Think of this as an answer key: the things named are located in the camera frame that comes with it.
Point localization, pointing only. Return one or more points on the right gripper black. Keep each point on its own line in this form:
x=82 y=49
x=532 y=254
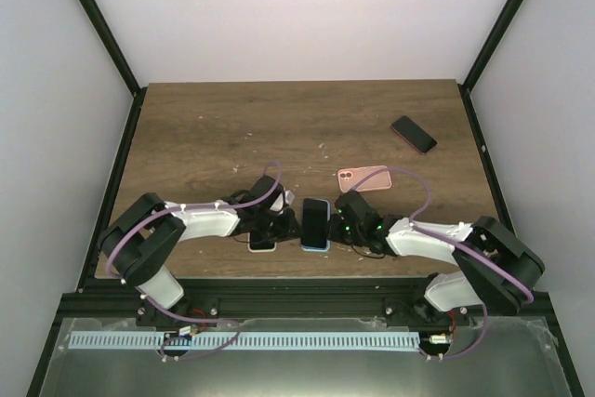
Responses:
x=334 y=236

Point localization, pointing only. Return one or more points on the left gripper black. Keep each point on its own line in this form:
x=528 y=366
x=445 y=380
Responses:
x=288 y=230

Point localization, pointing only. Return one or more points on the white phone black screen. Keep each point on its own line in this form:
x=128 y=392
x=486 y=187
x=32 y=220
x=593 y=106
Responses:
x=261 y=243

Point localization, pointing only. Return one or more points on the beige phone case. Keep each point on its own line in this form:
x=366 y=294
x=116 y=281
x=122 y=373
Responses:
x=262 y=250

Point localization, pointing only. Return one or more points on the light blue phone case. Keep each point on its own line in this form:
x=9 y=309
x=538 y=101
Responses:
x=314 y=232

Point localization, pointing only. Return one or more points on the blue phone black screen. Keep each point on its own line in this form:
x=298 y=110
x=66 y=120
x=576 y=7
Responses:
x=316 y=205

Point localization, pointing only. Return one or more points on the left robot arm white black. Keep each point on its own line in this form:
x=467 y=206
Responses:
x=140 y=241

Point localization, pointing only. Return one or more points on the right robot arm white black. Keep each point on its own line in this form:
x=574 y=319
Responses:
x=495 y=268

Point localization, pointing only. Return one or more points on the pink phone case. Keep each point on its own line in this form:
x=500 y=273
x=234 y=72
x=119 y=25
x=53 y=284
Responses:
x=364 y=179

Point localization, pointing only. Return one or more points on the red phone black screen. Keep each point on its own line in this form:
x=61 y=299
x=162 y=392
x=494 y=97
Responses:
x=413 y=134

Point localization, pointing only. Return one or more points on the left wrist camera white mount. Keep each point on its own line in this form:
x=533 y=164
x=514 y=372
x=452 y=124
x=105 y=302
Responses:
x=284 y=199

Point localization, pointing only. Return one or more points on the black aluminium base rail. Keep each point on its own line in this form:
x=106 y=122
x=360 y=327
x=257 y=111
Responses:
x=395 y=300

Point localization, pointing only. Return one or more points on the right black table edge rail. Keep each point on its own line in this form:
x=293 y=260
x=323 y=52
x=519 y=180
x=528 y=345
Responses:
x=488 y=167

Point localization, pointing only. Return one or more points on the black table edge rail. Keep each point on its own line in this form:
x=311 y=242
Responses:
x=92 y=255
x=488 y=167

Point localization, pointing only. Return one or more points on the left black table edge rail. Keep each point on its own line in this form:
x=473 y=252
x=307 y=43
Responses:
x=92 y=255

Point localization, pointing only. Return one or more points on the light blue slotted cable duct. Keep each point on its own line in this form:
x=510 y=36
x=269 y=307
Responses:
x=249 y=341

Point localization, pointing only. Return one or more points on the right black frame post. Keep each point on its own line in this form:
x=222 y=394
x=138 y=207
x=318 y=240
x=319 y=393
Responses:
x=491 y=43

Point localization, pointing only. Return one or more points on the black frame post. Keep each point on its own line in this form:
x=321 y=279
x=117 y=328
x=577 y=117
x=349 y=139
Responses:
x=491 y=43
x=105 y=35

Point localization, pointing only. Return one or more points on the left black frame post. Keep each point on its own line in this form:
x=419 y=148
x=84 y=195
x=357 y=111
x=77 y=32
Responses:
x=105 y=35

